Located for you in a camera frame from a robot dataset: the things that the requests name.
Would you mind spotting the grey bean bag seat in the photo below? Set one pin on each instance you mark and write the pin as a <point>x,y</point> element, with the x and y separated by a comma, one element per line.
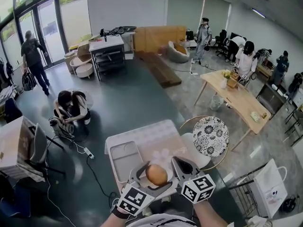
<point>178,53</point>

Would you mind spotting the long ceiling light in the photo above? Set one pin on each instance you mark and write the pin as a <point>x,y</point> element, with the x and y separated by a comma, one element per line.
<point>258,12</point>

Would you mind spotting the round white side table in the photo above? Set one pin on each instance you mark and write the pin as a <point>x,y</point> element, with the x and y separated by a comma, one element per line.
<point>84,70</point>
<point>81,61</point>

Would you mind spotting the person's right forearm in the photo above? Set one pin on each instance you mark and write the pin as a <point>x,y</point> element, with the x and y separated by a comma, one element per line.
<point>209,215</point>

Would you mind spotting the large yellow wooden board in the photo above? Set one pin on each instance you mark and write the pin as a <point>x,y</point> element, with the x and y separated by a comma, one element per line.
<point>158,38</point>

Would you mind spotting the white top metal rack desk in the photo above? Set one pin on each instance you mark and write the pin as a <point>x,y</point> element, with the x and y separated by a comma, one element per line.
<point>107,53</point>

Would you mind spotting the table with pale patterned cloth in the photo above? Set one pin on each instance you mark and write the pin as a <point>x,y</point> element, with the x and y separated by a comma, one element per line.
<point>154,136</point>

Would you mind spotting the glass double door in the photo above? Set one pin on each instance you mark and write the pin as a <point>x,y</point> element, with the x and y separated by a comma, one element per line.
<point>45,29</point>

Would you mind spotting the gold frame round stool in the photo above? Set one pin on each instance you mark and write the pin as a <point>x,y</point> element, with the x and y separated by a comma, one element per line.
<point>196,150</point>

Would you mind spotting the dark grey cabinet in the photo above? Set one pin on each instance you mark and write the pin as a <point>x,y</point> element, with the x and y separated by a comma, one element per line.
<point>271,98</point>

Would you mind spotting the person's left forearm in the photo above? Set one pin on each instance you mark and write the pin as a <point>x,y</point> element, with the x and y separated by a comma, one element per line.
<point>113,220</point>

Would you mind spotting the person's white shirt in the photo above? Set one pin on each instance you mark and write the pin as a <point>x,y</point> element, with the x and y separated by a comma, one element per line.
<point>163,221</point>

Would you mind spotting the white plate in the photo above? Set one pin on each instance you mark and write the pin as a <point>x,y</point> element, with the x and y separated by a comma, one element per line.
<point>171,175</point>

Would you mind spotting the pale green tissue pack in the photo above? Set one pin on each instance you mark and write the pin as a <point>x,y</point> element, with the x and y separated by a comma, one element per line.
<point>255,116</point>

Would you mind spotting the open cardboard box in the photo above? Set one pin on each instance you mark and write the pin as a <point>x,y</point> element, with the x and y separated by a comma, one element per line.
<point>82,49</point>

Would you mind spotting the white mesh waste bin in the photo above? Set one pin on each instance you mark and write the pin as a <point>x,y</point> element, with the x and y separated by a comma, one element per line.
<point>216,102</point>

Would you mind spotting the grey plastic tray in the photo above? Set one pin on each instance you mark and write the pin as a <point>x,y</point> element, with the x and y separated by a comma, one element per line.
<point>125,161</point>

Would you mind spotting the black metal rack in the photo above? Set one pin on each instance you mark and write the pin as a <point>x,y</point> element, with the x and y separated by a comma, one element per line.
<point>243,195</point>

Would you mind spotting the stack of brown wooden planks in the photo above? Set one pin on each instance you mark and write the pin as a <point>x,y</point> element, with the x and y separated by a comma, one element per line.
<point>163,71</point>

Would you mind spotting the vase with yellow flowers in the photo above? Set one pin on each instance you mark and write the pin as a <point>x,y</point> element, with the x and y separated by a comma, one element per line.
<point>225,78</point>

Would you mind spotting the brown round bread food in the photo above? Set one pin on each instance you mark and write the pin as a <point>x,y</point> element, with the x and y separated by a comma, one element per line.
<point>156,174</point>

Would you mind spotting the white paper bag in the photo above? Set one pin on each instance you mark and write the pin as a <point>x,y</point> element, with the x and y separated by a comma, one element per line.
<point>270,188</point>

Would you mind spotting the small wooden box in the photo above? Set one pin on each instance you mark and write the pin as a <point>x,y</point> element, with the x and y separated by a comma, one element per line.
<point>232,81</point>

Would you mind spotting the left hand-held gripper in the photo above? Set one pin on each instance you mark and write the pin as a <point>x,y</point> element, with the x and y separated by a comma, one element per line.
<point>136,198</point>

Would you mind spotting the small brown jar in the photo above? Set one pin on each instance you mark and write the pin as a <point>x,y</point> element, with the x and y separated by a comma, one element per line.
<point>264,115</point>

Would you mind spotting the white power strip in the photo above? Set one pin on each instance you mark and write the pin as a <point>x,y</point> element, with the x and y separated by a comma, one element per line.
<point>89,152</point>

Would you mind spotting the black office chair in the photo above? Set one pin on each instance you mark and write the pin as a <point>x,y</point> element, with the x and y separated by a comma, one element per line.
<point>222,41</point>

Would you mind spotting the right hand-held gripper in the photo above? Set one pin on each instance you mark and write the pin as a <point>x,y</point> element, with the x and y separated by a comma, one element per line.
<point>197,188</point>

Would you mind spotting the light wooden table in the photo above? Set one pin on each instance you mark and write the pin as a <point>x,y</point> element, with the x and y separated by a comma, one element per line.
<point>239,98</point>

